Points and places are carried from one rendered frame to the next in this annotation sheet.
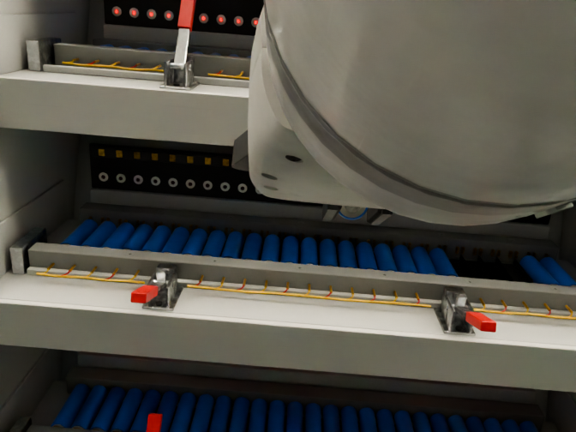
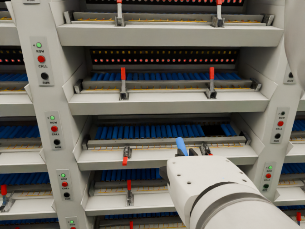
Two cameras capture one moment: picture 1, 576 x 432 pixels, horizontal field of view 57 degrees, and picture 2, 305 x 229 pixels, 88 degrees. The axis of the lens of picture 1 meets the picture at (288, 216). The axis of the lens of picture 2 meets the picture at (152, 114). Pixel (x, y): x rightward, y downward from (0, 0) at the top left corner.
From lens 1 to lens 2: 0.20 m
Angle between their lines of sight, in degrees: 16
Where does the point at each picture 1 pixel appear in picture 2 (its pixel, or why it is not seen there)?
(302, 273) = (163, 141)
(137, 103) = (113, 106)
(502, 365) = not seen: hidden behind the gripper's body
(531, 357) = not seen: hidden behind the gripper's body
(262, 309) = (154, 154)
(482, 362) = not seen: hidden behind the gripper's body
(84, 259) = (103, 144)
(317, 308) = (168, 151)
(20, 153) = (78, 116)
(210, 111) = (135, 106)
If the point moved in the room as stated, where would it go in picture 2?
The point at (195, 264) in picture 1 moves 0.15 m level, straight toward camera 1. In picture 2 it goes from (134, 142) to (141, 168)
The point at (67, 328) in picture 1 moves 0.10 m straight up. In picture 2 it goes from (103, 165) to (100, 137)
